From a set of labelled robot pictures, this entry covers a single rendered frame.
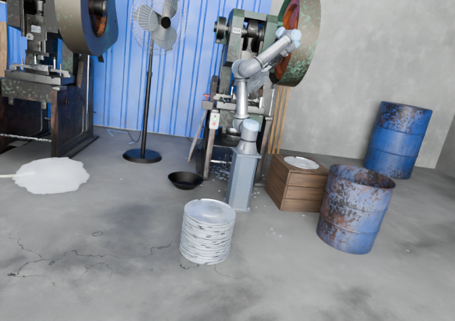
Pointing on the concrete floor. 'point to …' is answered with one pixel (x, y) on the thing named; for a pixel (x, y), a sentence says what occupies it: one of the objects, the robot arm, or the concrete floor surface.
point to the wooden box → (296, 185)
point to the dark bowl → (185, 180)
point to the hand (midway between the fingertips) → (263, 70)
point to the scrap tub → (353, 208)
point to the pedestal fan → (157, 35)
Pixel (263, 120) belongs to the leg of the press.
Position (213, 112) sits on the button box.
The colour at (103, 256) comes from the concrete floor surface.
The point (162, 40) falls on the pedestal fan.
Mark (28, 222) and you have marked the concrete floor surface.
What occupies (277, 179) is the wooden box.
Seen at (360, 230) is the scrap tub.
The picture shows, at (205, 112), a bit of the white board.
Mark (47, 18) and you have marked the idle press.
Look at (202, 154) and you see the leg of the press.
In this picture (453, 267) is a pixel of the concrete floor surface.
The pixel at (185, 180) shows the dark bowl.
